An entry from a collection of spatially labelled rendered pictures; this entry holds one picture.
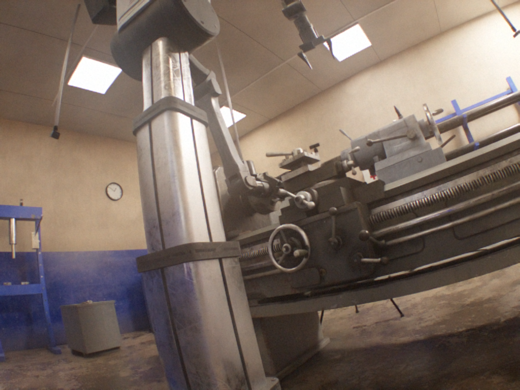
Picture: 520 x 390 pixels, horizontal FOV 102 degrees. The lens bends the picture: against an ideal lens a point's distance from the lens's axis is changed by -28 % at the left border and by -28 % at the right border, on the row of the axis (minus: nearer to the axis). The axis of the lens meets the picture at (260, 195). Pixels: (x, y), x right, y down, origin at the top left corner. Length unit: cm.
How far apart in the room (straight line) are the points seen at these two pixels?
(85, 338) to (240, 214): 214
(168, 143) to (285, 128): 520
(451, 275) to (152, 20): 114
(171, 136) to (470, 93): 464
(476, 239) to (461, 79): 388
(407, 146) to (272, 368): 132
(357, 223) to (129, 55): 95
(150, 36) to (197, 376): 60
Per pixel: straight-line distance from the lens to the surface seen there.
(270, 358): 166
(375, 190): 128
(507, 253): 112
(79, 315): 323
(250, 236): 162
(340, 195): 118
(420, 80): 498
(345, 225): 118
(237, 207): 187
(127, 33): 67
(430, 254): 128
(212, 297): 40
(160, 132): 47
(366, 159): 153
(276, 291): 158
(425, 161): 137
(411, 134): 141
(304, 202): 115
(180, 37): 61
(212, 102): 105
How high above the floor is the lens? 63
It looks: 14 degrees up
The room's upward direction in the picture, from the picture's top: 13 degrees counter-clockwise
